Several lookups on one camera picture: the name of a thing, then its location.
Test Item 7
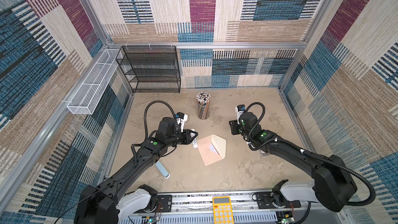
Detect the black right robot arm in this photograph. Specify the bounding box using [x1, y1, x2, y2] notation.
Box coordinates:
[229, 102, 376, 212]

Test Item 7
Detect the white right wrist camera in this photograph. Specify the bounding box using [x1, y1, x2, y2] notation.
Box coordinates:
[235, 104, 245, 124]

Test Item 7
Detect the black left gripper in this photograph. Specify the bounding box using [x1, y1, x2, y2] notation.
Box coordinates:
[165, 129, 198, 148]

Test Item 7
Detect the white glue stick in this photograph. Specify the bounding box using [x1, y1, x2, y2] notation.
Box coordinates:
[190, 129, 198, 148]

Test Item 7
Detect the highlighter marker pack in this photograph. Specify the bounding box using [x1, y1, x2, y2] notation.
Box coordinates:
[260, 150, 268, 156]

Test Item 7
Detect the aluminium front rail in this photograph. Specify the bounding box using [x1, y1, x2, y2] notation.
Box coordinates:
[118, 189, 354, 224]

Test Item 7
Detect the pencil holder cup with pencils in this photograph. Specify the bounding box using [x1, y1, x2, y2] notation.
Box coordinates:
[197, 91, 210, 120]

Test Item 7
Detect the white wire mesh basket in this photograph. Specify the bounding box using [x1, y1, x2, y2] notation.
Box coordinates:
[67, 49, 119, 115]

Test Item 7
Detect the pink lined letter paper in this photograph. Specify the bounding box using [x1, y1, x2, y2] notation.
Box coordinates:
[209, 143, 219, 155]

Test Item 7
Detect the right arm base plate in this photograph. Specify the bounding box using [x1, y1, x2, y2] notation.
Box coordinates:
[251, 191, 301, 209]

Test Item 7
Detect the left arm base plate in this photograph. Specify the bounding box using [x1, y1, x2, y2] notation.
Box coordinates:
[148, 195, 173, 213]

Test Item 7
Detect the black wire mesh shelf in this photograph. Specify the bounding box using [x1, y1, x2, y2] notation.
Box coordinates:
[116, 46, 181, 93]

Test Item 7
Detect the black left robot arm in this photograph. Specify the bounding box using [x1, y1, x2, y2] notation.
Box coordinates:
[73, 114, 198, 224]

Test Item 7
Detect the yellow calculator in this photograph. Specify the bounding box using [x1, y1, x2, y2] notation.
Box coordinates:
[212, 196, 234, 224]

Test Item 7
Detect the pink paper envelope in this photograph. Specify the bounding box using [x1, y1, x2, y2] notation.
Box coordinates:
[198, 134, 227, 166]

